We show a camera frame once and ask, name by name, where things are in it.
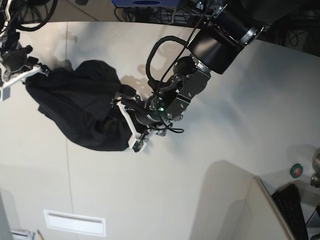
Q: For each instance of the black keyboard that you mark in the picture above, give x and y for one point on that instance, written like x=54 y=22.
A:
x=288 y=202

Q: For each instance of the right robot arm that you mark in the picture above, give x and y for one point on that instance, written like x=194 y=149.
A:
x=12 y=23

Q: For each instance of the black t-shirt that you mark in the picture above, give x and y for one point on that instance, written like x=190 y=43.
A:
x=79 y=101

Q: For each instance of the green tape roll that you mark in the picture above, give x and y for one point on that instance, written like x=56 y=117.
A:
x=296 y=170

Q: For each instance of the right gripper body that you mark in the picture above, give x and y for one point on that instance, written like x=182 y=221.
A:
x=17 y=62

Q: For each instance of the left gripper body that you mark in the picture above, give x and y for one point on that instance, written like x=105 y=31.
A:
x=145 y=120

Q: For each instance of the metal cylinder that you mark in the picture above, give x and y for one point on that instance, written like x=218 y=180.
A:
x=315 y=178

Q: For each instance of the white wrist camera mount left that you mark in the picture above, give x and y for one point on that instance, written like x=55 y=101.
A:
x=136 y=142

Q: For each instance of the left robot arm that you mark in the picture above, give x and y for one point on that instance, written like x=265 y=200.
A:
x=220 y=35

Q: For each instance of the blue box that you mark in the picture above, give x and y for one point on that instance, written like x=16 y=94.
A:
x=146 y=3

